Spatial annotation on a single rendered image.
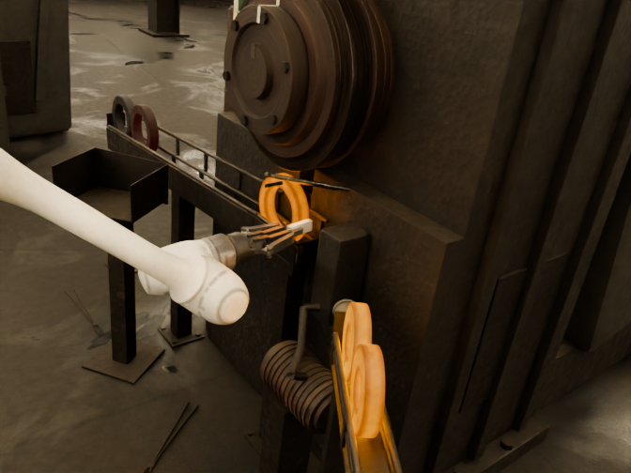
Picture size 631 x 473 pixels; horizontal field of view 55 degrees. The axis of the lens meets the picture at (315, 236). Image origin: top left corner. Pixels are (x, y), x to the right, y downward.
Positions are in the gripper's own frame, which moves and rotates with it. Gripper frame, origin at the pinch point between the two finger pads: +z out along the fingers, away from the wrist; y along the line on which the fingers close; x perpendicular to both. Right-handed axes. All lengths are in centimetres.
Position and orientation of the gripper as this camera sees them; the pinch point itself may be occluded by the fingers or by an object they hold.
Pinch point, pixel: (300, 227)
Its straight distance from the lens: 151.1
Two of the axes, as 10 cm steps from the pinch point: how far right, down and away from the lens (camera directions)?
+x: 0.5, -8.6, -5.0
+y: 6.0, 4.2, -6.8
